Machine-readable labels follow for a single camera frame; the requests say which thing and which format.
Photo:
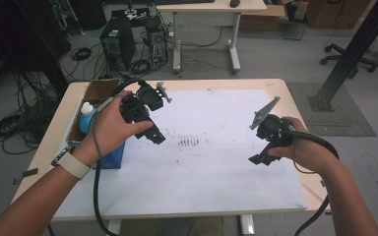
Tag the person's left hand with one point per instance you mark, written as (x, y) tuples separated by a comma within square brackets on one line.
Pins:
[(111, 131)]

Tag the black computer mouse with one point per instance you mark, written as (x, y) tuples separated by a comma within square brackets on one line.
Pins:
[(235, 3)]

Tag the open computer case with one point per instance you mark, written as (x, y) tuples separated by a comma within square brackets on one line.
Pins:
[(157, 42)]

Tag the black metal pillar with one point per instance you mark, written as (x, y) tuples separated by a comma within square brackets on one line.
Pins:
[(357, 49)]

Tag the white background desk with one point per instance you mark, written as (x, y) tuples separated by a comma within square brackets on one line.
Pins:
[(210, 6)]

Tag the black tape strip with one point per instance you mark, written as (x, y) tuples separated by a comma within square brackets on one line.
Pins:
[(29, 172)]

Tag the grey floor mat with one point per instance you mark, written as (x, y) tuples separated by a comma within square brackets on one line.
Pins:
[(341, 121)]

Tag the dark equipment rack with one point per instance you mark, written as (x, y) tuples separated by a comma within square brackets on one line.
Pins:
[(19, 39)]

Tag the person's right hand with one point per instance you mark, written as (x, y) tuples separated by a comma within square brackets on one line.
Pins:
[(311, 154)]

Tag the wooden cabinet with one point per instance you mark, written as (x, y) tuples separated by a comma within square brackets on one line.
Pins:
[(338, 13)]

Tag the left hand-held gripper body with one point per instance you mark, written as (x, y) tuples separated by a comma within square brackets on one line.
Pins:
[(141, 105)]

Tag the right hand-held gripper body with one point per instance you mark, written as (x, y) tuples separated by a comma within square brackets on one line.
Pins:
[(274, 128)]

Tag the white table leg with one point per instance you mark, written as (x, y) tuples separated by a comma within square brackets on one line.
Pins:
[(246, 224), (114, 226)]

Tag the blue cardboard box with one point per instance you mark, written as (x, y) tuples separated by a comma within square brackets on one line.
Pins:
[(98, 91)]

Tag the black office chair base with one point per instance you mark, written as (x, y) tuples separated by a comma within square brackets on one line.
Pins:
[(347, 59)]

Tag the white table mat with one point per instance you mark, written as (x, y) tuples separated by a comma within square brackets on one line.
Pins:
[(210, 177)]

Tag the black and white board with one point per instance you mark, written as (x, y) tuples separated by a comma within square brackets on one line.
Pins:
[(131, 15)]

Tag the blue bottle with white cap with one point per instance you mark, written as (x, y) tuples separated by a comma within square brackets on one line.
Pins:
[(87, 119)]

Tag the black computer tower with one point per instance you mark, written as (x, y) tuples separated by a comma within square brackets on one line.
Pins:
[(116, 41)]

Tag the brown cardboard box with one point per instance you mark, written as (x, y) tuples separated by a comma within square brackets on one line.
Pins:
[(262, 19)]

